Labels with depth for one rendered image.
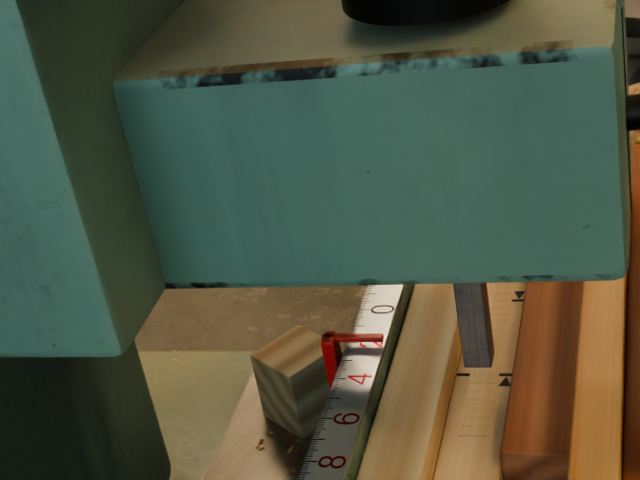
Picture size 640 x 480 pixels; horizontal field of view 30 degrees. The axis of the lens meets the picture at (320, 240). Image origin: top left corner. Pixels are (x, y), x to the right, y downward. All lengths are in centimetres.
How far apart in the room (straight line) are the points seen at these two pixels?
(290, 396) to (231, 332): 162
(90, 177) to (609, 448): 16
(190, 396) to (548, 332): 30
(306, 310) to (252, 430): 161
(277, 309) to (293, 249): 191
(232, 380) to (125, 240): 34
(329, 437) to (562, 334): 9
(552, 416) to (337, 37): 13
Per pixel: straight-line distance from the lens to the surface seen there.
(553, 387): 39
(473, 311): 38
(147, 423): 58
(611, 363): 38
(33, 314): 34
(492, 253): 33
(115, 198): 33
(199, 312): 230
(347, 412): 37
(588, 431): 35
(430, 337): 41
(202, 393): 67
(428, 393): 38
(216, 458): 62
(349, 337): 40
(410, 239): 33
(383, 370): 39
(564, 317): 42
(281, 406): 62
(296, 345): 62
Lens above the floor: 118
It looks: 29 degrees down
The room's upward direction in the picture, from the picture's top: 11 degrees counter-clockwise
